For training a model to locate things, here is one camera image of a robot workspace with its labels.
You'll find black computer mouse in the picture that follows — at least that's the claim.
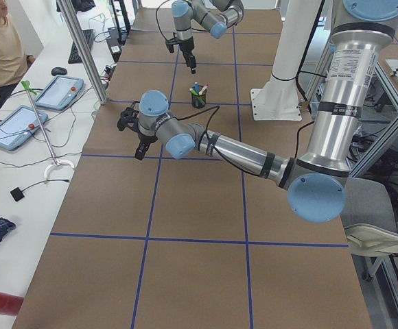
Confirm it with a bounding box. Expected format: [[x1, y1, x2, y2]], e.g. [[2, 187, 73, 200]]
[[51, 66, 67, 76]]

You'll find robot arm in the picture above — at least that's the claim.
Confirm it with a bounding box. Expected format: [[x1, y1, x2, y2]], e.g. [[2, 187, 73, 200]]
[[117, 1, 398, 223], [165, 0, 244, 74]]

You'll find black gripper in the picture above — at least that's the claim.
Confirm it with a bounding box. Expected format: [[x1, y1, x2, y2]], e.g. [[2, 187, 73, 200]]
[[117, 106, 157, 160], [165, 32, 197, 74]]

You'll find small black square device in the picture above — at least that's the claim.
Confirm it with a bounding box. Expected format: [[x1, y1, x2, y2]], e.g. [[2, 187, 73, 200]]
[[10, 187, 25, 202]]

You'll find green highlighter pen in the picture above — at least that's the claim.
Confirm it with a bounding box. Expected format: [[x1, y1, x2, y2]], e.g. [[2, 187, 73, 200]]
[[189, 88, 200, 97]]

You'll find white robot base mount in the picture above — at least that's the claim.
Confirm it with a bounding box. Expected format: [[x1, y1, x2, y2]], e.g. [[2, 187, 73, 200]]
[[250, 0, 324, 121]]

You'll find aluminium frame post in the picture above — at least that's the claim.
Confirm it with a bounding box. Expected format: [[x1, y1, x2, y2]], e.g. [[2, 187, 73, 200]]
[[57, 0, 108, 105]]

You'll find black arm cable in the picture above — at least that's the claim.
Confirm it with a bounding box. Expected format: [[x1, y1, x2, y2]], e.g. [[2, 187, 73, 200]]
[[175, 105, 316, 172]]

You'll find metal reacher grabber stick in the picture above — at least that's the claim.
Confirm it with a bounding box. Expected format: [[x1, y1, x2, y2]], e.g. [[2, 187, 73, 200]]
[[21, 80, 75, 182]]

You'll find black mesh pen cup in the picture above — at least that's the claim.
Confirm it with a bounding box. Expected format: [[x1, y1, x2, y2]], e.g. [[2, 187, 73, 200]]
[[191, 92, 207, 108]]

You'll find black keyboard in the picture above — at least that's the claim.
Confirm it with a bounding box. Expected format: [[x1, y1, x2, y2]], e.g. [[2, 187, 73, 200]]
[[67, 29, 95, 64]]

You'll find far teach pendant tablet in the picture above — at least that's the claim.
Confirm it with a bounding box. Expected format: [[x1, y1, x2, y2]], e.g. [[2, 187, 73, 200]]
[[35, 75, 84, 111]]

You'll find near teach pendant tablet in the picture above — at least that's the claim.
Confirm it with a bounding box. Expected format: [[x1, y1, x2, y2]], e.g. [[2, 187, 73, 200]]
[[0, 106, 39, 151]]

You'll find teach pendant tablet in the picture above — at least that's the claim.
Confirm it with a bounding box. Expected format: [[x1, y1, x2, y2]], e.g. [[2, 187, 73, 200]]
[[35, 75, 84, 111], [0, 106, 39, 151]]

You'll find blue highlighter pen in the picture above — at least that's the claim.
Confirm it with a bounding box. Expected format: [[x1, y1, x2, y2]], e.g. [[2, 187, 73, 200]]
[[194, 82, 200, 95]]

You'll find grey office chair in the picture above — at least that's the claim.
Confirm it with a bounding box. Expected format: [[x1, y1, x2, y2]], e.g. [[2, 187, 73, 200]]
[[340, 178, 398, 282]]

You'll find red white marker pen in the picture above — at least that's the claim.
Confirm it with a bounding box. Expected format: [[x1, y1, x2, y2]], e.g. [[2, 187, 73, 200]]
[[199, 85, 208, 95]]

